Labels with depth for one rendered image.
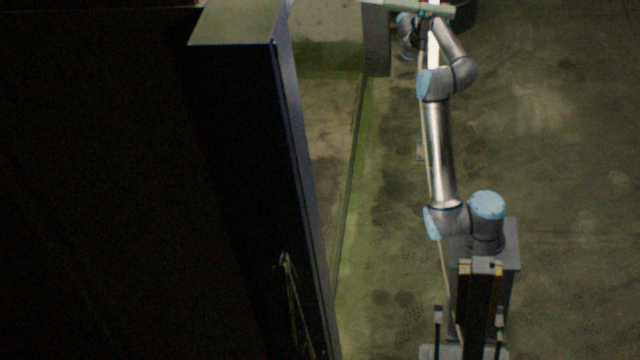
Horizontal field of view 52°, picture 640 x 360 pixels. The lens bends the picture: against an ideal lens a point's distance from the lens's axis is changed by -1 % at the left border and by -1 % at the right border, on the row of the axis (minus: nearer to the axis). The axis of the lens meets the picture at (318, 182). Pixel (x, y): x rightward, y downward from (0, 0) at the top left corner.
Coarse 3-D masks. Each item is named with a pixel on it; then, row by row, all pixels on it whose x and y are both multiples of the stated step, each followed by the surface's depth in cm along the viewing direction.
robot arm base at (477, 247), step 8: (464, 240) 297; (472, 240) 292; (480, 240) 289; (488, 240) 287; (496, 240) 289; (504, 240) 294; (472, 248) 294; (480, 248) 291; (488, 248) 290; (496, 248) 292
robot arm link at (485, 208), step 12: (480, 192) 284; (492, 192) 284; (468, 204) 282; (480, 204) 279; (492, 204) 279; (504, 204) 280; (468, 216) 279; (480, 216) 278; (492, 216) 276; (504, 216) 281; (480, 228) 281; (492, 228) 282
